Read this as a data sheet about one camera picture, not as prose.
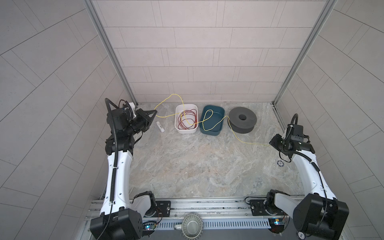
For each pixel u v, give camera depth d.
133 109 0.61
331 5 0.70
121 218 0.36
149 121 0.62
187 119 1.05
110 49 0.85
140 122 0.60
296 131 0.61
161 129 0.99
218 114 1.08
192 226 0.67
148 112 0.67
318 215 0.39
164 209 0.71
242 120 1.00
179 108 1.10
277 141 0.72
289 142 0.59
